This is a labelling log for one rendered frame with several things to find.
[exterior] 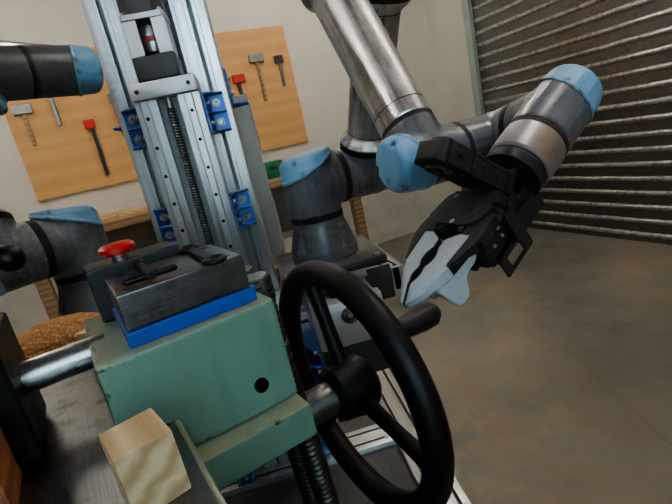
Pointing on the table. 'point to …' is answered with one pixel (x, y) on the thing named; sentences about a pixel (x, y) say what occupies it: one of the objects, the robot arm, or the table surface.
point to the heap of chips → (53, 333)
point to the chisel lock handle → (12, 258)
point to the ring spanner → (202, 255)
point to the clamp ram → (58, 361)
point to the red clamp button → (116, 248)
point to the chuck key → (147, 272)
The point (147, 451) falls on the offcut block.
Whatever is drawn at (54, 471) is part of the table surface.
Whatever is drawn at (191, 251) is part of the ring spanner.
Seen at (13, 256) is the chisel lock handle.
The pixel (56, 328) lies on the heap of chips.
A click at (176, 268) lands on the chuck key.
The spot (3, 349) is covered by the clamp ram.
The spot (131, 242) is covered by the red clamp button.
